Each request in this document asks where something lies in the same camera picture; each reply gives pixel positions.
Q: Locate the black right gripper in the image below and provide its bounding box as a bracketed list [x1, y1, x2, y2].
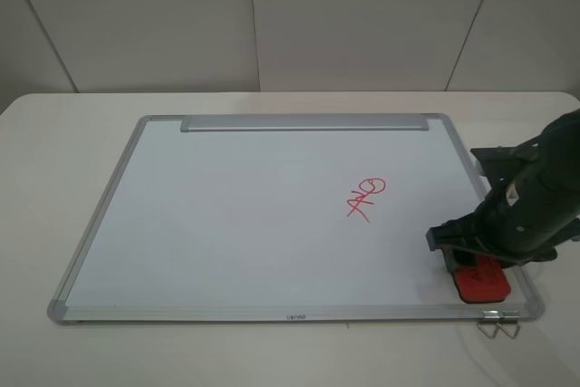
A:
[426, 111, 579, 271]

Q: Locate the red whiteboard eraser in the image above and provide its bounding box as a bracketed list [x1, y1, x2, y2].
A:
[452, 256, 511, 304]

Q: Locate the right metal binder clip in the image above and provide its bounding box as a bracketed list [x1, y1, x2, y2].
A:
[497, 311, 521, 340]

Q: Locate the metal binder clip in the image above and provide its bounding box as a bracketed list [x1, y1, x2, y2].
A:
[497, 311, 521, 340]
[477, 310, 501, 340]

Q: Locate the left metal binder clip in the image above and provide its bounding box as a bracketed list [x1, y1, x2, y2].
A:
[477, 310, 501, 340]

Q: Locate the black camera bracket on gripper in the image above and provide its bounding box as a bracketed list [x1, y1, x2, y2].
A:
[470, 145, 538, 189]

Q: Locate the white whiteboard with aluminium frame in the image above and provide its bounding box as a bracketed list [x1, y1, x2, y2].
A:
[47, 114, 544, 324]

